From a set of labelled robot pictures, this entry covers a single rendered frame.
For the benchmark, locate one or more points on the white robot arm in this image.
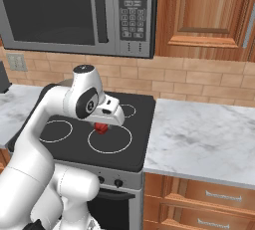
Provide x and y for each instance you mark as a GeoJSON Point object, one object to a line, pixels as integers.
{"type": "Point", "coordinates": [33, 161]}

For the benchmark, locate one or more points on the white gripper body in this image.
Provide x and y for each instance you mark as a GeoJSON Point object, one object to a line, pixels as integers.
{"type": "Point", "coordinates": [113, 117]}

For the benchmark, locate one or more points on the black oven door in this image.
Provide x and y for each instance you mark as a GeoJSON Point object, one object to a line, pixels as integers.
{"type": "Point", "coordinates": [113, 214]}

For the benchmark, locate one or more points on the grey wall socket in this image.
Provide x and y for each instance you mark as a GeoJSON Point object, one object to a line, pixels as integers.
{"type": "Point", "coordinates": [16, 62]}

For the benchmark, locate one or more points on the silver microwave oven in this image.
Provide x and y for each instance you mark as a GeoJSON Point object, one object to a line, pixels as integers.
{"type": "Point", "coordinates": [50, 8]}

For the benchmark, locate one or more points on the wooden cupboard door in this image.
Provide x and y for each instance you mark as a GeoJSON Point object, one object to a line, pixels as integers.
{"type": "Point", "coordinates": [202, 11]}

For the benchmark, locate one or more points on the black countertop appliance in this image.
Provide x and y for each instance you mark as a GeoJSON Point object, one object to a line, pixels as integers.
{"type": "Point", "coordinates": [4, 78]}

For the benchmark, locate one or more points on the black stove with silver front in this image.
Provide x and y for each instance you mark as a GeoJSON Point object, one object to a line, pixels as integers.
{"type": "Point", "coordinates": [132, 147]}

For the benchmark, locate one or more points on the wooden base cupboard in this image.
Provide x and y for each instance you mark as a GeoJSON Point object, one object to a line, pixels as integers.
{"type": "Point", "coordinates": [4, 161]}

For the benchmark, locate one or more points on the red bell pepper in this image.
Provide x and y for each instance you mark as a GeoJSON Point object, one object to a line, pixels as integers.
{"type": "Point", "coordinates": [101, 128]}

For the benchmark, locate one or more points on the black stove knob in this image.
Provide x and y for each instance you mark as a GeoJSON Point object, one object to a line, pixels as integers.
{"type": "Point", "coordinates": [101, 180]}
{"type": "Point", "coordinates": [118, 183]}

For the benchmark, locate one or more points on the wooden drawer front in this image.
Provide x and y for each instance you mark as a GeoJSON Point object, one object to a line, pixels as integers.
{"type": "Point", "coordinates": [215, 222]}
{"type": "Point", "coordinates": [222, 195]}

